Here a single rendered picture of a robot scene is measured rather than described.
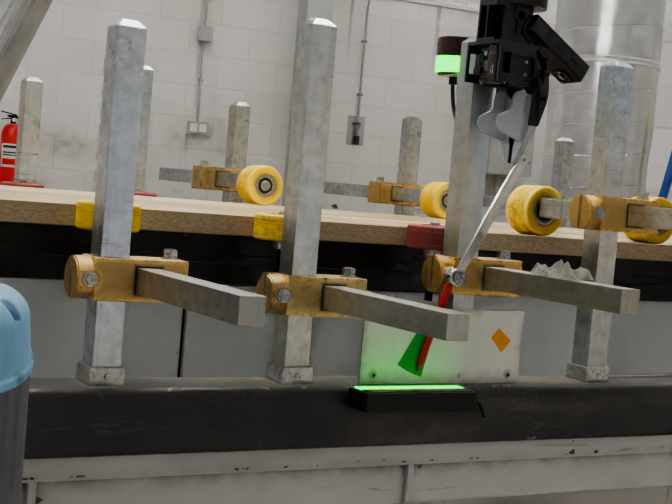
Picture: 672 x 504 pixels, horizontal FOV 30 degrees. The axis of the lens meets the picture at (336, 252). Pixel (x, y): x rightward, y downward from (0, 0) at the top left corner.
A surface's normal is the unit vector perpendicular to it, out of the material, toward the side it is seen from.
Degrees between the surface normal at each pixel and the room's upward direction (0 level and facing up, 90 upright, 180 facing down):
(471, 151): 90
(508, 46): 90
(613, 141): 90
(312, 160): 90
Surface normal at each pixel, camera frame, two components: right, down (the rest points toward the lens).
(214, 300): -0.86, -0.05
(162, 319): 0.51, 0.09
